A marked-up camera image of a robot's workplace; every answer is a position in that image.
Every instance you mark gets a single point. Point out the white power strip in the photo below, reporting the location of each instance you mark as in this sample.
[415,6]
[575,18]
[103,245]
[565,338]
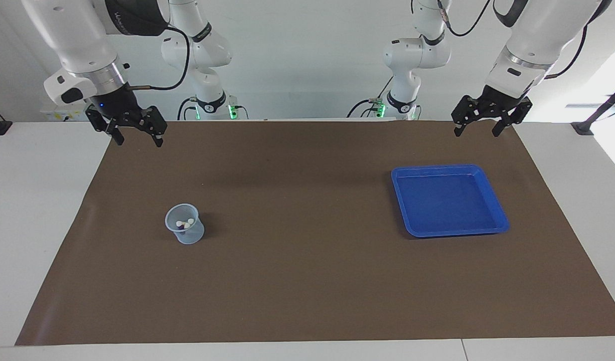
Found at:
[56,114]

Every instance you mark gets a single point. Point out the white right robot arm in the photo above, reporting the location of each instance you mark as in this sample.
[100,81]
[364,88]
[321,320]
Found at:
[77,40]

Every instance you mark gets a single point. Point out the brown table mat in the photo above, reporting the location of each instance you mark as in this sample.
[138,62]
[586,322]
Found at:
[307,276]

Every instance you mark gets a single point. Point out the translucent plastic cup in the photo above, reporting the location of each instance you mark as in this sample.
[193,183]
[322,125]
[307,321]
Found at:
[189,238]

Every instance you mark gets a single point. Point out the black stand bracket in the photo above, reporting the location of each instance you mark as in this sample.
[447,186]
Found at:
[583,128]

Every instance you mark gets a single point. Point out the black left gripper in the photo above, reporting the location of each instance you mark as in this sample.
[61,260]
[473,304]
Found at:
[498,100]

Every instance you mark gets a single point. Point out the blue plastic tray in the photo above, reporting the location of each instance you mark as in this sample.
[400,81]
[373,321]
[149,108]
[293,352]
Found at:
[453,176]

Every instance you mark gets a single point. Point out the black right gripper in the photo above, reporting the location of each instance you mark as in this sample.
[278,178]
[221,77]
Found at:
[116,103]

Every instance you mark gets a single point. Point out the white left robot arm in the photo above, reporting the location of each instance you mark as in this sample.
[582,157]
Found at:
[538,35]

